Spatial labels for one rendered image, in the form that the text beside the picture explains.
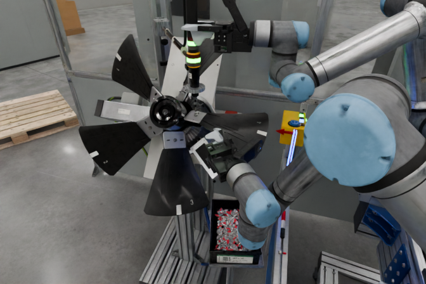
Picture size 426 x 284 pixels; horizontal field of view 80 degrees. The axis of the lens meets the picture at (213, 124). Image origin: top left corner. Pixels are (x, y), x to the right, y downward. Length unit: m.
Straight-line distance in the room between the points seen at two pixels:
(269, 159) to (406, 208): 1.47
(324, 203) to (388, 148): 1.76
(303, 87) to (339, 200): 1.48
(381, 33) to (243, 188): 0.49
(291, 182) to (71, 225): 1.90
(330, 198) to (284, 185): 1.39
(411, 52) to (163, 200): 0.90
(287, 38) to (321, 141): 0.45
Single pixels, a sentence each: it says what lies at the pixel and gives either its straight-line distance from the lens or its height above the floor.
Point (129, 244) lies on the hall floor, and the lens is 2.05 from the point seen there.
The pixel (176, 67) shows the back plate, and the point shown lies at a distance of 1.26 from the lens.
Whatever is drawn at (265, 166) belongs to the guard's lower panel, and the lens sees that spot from 1.90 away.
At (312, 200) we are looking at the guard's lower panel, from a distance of 2.08.
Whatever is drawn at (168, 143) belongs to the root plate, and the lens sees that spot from 0.92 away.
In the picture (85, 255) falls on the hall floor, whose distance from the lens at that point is 2.11.
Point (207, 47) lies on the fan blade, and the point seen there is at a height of 1.40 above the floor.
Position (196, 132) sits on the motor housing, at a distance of 1.02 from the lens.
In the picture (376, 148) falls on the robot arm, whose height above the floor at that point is 1.46.
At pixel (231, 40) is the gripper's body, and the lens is 0.78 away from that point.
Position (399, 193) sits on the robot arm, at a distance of 0.42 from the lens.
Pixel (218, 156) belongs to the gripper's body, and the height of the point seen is 1.20.
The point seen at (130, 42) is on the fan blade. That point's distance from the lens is 1.07.
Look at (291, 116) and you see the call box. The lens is 1.21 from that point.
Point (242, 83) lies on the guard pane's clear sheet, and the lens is 1.61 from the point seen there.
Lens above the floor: 1.65
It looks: 31 degrees down
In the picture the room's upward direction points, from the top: straight up
